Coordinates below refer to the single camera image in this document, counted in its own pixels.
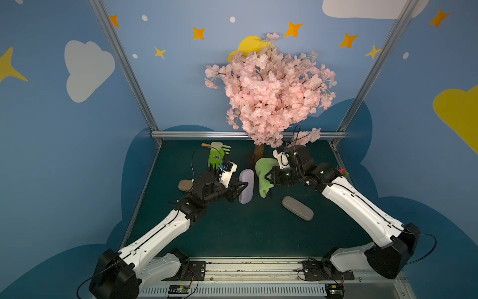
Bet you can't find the tan eyeglass case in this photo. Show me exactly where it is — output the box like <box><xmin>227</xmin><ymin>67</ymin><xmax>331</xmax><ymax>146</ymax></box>
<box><xmin>178</xmin><ymin>179</ymin><xmax>194</xmax><ymax>192</ymax></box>

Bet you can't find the right controller board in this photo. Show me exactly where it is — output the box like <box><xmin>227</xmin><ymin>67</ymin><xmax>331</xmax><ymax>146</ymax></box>
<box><xmin>325</xmin><ymin>284</ymin><xmax>345</xmax><ymax>299</ymax></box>

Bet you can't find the small pink flower pot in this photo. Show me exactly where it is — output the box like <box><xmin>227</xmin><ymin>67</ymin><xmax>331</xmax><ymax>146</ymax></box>
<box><xmin>337</xmin><ymin>167</ymin><xmax>350</xmax><ymax>178</ymax></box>

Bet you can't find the pink cherry blossom tree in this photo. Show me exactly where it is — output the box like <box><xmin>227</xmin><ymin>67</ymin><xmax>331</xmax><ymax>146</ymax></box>
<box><xmin>205</xmin><ymin>33</ymin><xmax>336</xmax><ymax>160</ymax></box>

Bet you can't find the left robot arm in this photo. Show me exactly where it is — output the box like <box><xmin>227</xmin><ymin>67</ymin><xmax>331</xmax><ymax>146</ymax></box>
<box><xmin>88</xmin><ymin>172</ymin><xmax>254</xmax><ymax>299</ymax></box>

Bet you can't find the controller board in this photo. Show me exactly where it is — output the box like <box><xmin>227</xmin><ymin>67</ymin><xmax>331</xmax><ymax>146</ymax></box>
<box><xmin>168</xmin><ymin>285</ymin><xmax>190</xmax><ymax>297</ymax></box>
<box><xmin>325</xmin><ymin>284</ymin><xmax>345</xmax><ymax>299</ymax></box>

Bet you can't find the right aluminium frame post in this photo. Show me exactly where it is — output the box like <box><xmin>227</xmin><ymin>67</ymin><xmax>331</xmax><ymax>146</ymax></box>
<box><xmin>331</xmin><ymin>0</ymin><xmax>419</xmax><ymax>149</ymax></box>

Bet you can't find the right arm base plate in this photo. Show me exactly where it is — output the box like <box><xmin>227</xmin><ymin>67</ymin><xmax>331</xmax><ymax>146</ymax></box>
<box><xmin>301</xmin><ymin>259</ymin><xmax>355</xmax><ymax>284</ymax></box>

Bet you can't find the purple eyeglass case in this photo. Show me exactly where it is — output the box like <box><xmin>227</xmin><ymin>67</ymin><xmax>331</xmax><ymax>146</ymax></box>
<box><xmin>238</xmin><ymin>169</ymin><xmax>255</xmax><ymax>204</ymax></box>

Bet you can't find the green grey microfiber cloth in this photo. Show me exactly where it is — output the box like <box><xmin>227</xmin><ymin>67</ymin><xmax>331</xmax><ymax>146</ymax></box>
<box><xmin>255</xmin><ymin>158</ymin><xmax>279</xmax><ymax>198</ymax></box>

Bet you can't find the green black work glove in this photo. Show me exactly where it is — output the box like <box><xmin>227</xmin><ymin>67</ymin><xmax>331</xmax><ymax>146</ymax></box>
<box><xmin>208</xmin><ymin>142</ymin><xmax>232</xmax><ymax>169</ymax></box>

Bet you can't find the grey eyeglass case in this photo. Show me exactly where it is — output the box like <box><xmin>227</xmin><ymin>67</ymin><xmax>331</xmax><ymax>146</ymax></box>
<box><xmin>281</xmin><ymin>196</ymin><xmax>314</xmax><ymax>221</ymax></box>

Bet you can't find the aluminium frame post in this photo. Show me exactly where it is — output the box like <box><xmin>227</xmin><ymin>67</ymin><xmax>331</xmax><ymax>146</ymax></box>
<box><xmin>89</xmin><ymin>0</ymin><xmax>159</xmax><ymax>134</ymax></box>
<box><xmin>331</xmin><ymin>0</ymin><xmax>419</xmax><ymax>149</ymax></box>

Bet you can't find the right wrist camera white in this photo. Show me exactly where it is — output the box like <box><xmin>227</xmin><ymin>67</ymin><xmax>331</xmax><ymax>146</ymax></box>
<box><xmin>273</xmin><ymin>149</ymin><xmax>290</xmax><ymax>169</ymax></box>

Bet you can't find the left aluminium frame post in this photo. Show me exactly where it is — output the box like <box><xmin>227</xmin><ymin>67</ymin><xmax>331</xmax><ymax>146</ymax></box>
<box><xmin>89</xmin><ymin>0</ymin><xmax>159</xmax><ymax>134</ymax></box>

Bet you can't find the back aluminium frame bar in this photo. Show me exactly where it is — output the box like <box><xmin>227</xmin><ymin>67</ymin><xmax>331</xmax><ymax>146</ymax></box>
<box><xmin>151</xmin><ymin>131</ymin><xmax>347</xmax><ymax>140</ymax></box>

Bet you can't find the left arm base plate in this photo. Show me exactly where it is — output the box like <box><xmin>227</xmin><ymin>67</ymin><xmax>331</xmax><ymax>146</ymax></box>
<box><xmin>164</xmin><ymin>260</ymin><xmax>207</xmax><ymax>281</ymax></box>

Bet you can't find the left controller board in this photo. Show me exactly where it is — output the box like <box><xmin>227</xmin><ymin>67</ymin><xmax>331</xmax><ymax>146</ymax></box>
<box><xmin>168</xmin><ymin>285</ymin><xmax>190</xmax><ymax>297</ymax></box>

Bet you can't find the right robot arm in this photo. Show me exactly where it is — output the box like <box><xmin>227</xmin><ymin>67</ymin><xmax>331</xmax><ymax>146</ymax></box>
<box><xmin>265</xmin><ymin>145</ymin><xmax>421</xmax><ymax>279</ymax></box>

